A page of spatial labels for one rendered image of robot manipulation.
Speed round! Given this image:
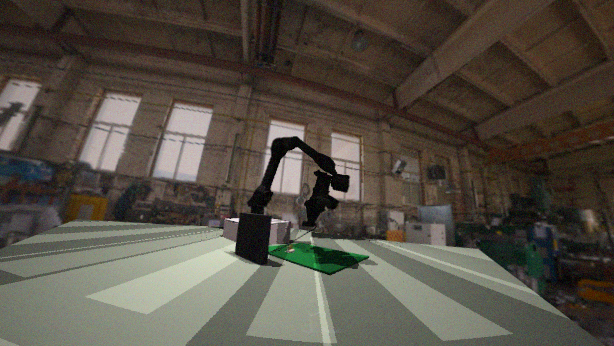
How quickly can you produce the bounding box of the green circuit board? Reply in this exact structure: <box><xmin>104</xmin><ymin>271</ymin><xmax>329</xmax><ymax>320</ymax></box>
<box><xmin>268</xmin><ymin>243</ymin><xmax>369</xmax><ymax>275</ymax></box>

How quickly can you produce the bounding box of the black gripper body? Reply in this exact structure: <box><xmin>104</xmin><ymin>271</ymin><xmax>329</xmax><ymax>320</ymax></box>
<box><xmin>304</xmin><ymin>184</ymin><xmax>333</xmax><ymax>209</ymax></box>

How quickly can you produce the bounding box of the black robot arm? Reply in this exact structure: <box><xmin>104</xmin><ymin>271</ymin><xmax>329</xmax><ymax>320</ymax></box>
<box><xmin>247</xmin><ymin>136</ymin><xmax>350</xmax><ymax>214</ymax></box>

